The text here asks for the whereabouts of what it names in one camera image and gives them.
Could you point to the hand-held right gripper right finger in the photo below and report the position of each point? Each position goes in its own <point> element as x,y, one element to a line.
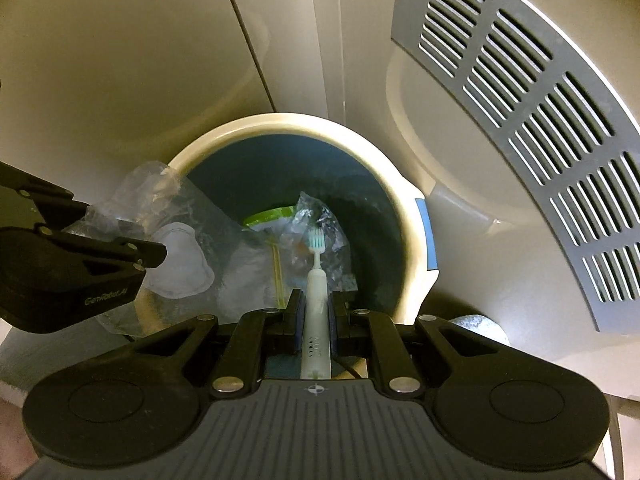
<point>339,327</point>

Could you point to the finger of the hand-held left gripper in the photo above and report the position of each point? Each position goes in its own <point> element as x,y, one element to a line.
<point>45,200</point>
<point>115,255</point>

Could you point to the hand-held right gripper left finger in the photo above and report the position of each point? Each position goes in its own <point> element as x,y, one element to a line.
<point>299,325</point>

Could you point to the white toothbrush teal bristles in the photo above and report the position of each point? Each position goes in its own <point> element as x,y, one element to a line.
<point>316,300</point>

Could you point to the clear zip bag yellow seal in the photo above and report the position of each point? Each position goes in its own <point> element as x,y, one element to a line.
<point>215,280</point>

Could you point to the small clear crinkly wrapper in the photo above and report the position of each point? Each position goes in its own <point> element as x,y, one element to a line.
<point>327,222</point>

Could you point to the green snack bag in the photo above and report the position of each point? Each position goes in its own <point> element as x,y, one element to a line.
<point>270,217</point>

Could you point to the cream round trash bin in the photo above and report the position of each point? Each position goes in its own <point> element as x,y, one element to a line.
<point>300,122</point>

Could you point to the white round object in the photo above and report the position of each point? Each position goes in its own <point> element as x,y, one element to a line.
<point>477,330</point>

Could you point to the wide grey vent grille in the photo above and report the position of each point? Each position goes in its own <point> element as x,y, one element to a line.
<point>525,110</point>

